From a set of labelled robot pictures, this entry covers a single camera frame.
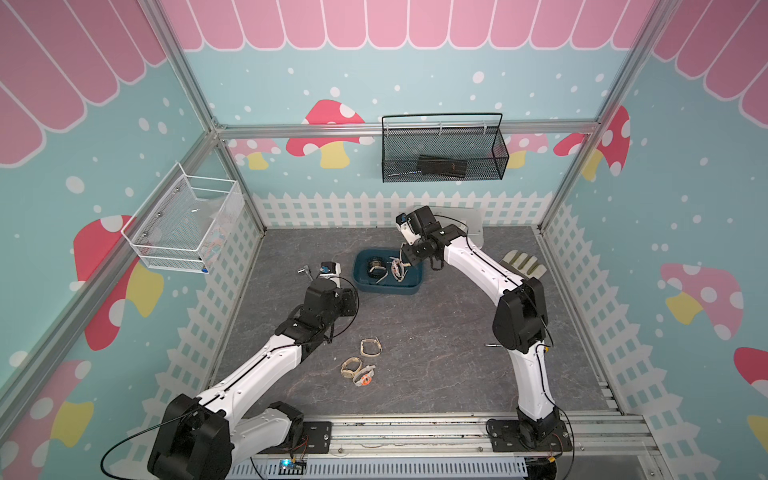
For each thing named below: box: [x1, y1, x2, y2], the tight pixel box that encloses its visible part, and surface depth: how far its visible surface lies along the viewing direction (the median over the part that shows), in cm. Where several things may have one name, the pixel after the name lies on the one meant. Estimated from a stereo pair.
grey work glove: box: [499, 250, 547, 279], surface depth 111 cm
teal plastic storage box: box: [353, 249, 424, 295], surface depth 107 cm
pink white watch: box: [389, 257, 403, 282], surface depth 105 cm
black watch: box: [367, 256, 387, 279], surface depth 107 cm
